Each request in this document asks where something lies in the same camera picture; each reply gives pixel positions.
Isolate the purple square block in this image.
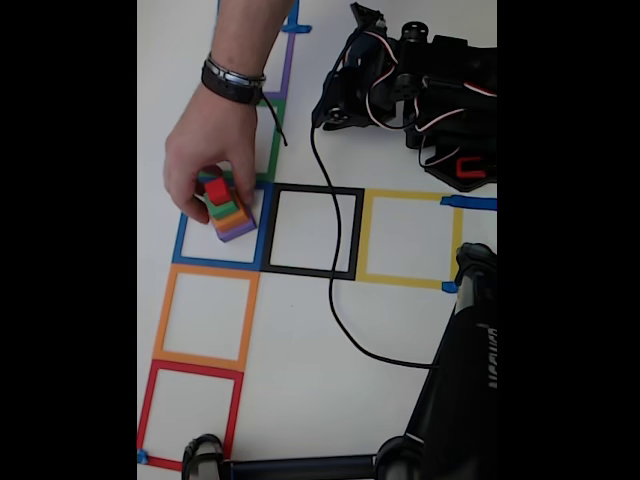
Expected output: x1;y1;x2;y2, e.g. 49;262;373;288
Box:
215;213;259;245

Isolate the black tripod stand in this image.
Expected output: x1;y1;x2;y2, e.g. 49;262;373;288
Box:
180;242;498;480

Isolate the long blue tape strip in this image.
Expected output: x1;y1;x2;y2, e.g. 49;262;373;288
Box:
439;195;498;212

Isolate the silver bracelet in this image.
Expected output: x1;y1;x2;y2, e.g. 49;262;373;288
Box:
204;54;268;86

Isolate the orange cube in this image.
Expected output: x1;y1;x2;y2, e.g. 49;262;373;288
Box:
211;202;251;232

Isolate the green cube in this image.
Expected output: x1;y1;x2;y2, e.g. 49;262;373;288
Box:
208;195;241;219

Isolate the red square frame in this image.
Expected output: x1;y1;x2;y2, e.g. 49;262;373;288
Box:
137;359;245;472

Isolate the black wrist strap with cord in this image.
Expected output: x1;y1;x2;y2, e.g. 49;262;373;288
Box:
200;67;289;148

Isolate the small red cube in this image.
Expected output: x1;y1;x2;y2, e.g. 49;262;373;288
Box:
203;177;232;207

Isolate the person's left hand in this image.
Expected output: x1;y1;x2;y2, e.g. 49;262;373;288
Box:
163;82;261;225

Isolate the black camera cable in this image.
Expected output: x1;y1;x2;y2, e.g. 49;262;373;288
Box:
310;122;441;370

